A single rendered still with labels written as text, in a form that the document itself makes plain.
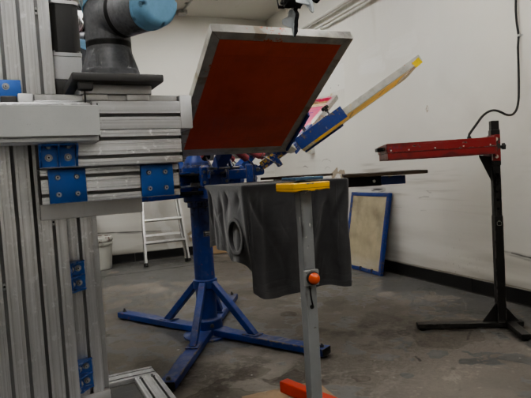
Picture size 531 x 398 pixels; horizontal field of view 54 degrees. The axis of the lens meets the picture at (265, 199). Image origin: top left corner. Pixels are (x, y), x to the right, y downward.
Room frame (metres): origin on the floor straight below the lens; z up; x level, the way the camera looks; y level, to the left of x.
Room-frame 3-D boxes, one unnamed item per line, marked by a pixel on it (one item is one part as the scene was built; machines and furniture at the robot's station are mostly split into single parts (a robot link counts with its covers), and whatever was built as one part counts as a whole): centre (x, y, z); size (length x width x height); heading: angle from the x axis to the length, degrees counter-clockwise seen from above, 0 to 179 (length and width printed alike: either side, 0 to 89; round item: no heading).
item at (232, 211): (2.08, 0.14, 0.79); 0.46 x 0.09 x 0.33; 23
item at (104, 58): (1.39, 0.39, 1.31); 0.15 x 0.15 x 0.10
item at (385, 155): (3.01, -1.00, 1.06); 0.61 x 0.46 x 0.12; 83
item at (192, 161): (3.18, 0.41, 0.67); 0.39 x 0.39 x 1.35
